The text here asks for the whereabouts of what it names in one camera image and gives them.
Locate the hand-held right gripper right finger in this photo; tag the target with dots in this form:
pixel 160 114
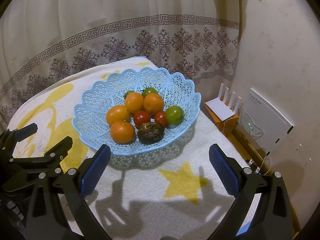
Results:
pixel 223 170

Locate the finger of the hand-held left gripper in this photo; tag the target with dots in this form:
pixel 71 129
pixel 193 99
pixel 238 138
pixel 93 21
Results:
pixel 25 131
pixel 61 148

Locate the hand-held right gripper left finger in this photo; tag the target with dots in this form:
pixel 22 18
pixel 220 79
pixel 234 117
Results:
pixel 96 170

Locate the orange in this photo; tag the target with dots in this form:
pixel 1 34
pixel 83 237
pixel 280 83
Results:
pixel 153 103
pixel 117 115
pixel 134 102
pixel 123 131

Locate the dark brown wrinkled fruit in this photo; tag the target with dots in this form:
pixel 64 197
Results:
pixel 150 133

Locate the light blue lattice basket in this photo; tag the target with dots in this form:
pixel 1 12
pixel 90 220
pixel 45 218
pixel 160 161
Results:
pixel 105 97

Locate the red tomato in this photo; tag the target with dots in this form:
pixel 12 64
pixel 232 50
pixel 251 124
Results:
pixel 142 118
pixel 161 118

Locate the green tomato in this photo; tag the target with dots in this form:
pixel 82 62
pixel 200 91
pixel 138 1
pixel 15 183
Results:
pixel 150 91
pixel 174 115
pixel 127 94

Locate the black charger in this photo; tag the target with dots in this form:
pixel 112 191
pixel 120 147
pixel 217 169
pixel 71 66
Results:
pixel 253 164

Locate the orange cardboard box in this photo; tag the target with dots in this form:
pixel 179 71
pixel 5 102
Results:
pixel 228 128

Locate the white and yellow towel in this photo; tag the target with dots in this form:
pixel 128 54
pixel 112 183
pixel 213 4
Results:
pixel 140 177

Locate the white router with antennas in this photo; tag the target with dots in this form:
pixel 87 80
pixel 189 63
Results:
pixel 220 110

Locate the beige patterned curtain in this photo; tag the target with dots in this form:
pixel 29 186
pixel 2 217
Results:
pixel 125 17

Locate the white wall box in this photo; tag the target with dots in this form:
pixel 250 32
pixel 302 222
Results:
pixel 265 120

